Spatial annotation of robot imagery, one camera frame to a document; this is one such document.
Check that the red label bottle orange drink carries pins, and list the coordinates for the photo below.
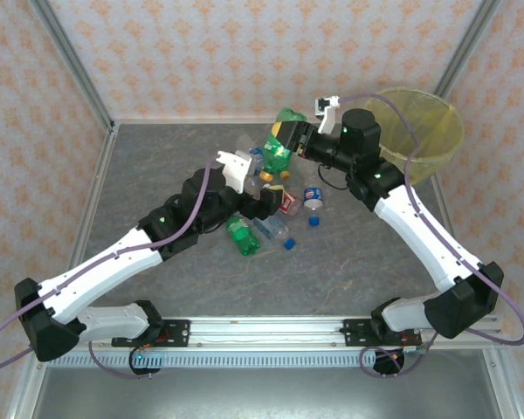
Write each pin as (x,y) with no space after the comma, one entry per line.
(290,204)

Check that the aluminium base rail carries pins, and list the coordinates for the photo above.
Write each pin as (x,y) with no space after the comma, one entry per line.
(262,334)

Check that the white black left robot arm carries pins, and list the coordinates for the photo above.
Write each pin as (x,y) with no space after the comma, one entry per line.
(105,270)

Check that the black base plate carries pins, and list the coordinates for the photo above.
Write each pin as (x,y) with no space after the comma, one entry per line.
(177,334)
(356,331)

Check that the green bottle orange cap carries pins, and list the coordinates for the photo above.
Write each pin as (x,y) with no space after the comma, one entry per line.
(243,238)
(284,175)
(291,115)

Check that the grey metal sheet panel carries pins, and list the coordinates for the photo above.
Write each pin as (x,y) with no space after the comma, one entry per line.
(262,393)

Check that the aluminium back rail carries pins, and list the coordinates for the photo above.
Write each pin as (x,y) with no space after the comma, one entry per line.
(201,121)

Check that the blue label bottle white cap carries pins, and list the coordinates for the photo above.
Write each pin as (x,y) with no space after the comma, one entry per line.
(257,153)

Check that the aluminium side rail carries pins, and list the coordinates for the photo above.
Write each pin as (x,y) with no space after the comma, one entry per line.
(107,148)
(503,384)

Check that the clear plastic bottle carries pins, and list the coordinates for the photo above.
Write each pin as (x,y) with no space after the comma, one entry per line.
(244,143)

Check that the bin with yellow bag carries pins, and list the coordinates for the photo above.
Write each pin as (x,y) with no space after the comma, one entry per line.
(436,131)

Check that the aluminium frame post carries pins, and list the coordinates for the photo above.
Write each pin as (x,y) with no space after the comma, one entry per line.
(70,61)
(467,48)

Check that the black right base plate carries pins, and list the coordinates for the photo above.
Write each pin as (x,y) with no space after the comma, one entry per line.
(356,331)

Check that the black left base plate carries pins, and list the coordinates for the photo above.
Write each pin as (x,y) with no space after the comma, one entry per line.
(177,334)

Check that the Pepsi label bottle blue cap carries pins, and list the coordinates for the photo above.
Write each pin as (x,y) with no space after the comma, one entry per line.
(313,195)

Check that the long clear bottle white cap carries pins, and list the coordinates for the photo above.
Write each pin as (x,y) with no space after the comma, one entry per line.
(308,174)

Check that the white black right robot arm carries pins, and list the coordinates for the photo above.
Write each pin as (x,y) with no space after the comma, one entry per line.
(423,231)

